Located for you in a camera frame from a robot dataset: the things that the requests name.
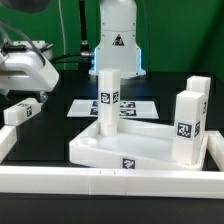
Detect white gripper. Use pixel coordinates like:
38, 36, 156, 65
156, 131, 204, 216
0, 44, 59, 103

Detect white desk top tray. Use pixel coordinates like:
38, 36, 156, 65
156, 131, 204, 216
69, 119, 208, 171

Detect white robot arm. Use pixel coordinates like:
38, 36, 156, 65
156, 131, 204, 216
0, 0, 146, 101

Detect white U-shaped fence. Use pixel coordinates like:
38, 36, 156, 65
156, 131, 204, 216
0, 126, 224, 199

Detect white marker base plate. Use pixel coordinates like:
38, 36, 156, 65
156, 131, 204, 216
67, 99, 159, 119

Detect black cable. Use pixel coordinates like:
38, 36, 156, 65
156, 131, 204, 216
49, 0, 96, 64

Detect white thin cable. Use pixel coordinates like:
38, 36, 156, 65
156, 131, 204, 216
58, 0, 67, 70

